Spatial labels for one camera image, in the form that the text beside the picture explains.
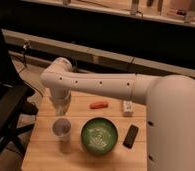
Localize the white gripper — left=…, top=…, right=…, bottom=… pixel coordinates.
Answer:
left=50, top=96, right=71, bottom=116

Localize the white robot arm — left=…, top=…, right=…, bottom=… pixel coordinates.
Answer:
left=41, top=57, right=195, bottom=171

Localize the green ceramic bowl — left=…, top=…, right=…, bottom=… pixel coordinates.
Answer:
left=81, top=117, right=118, bottom=156

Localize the white rectangular sponge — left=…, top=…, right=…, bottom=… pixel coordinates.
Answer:
left=123, top=101, right=133, bottom=117

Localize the orange carrot toy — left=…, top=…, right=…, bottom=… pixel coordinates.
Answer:
left=89, top=101, right=108, bottom=109

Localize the black office chair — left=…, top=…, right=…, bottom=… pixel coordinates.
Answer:
left=0, top=29, right=39, bottom=166

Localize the wooden table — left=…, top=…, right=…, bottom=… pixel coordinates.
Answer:
left=22, top=92, right=147, bottom=171

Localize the black rectangular remote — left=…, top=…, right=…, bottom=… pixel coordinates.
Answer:
left=123, top=125, right=139, bottom=149

